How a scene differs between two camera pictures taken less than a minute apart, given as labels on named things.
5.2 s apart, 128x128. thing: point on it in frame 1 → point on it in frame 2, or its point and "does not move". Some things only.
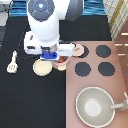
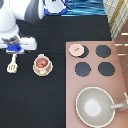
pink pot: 61,62 → 42,65
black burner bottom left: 83,69 does not move
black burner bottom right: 106,68 does not move
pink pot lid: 78,50 does not move
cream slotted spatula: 13,66 does not move
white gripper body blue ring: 47,52 → 16,45
